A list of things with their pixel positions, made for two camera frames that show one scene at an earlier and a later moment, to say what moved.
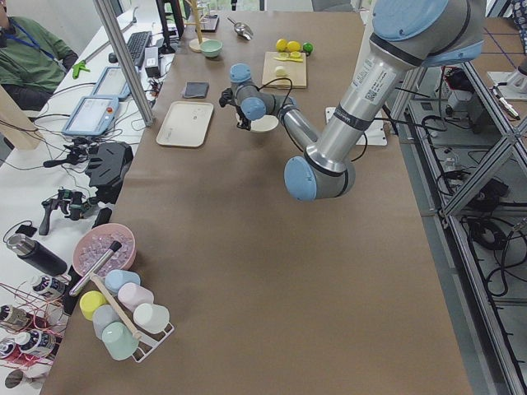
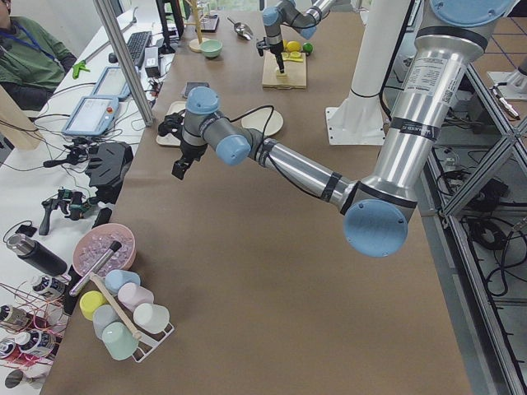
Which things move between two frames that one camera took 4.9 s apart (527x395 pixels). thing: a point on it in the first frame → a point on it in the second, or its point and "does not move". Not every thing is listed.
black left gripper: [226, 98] → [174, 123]
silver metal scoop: [242, 30] does not move
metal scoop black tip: [115, 246] does not move
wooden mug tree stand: [196, 44] does not move
